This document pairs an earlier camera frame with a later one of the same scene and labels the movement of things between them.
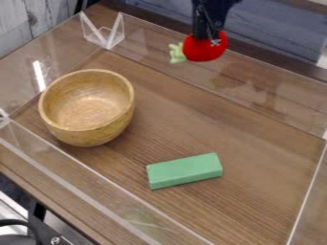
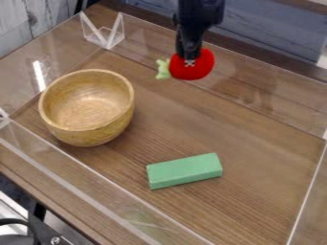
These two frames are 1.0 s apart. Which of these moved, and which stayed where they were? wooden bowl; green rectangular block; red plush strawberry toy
Moved: red plush strawberry toy
Stayed: wooden bowl; green rectangular block
